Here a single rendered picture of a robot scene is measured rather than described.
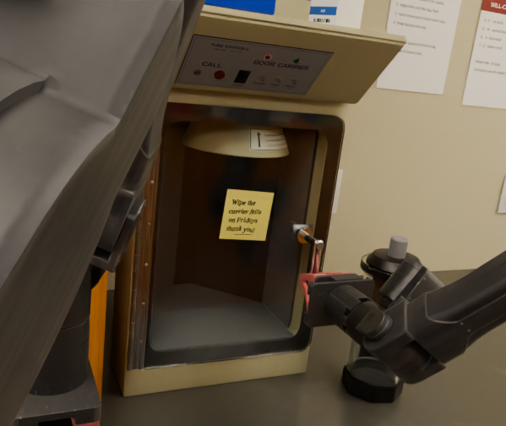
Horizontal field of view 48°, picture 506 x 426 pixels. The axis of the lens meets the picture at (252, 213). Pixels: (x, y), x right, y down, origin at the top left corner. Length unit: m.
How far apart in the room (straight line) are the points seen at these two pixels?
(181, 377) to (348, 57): 0.54
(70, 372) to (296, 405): 0.54
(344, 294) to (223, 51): 0.36
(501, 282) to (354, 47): 0.35
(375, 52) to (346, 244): 0.81
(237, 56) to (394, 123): 0.84
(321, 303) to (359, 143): 0.72
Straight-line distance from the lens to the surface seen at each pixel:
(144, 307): 0.85
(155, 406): 0.92
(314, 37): 0.75
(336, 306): 0.79
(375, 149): 1.50
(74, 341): 0.47
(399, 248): 0.93
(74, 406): 0.47
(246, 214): 0.85
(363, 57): 0.80
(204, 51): 0.72
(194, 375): 0.95
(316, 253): 0.87
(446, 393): 1.09
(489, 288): 0.63
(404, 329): 0.65
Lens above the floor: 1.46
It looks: 15 degrees down
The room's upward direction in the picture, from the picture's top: 7 degrees clockwise
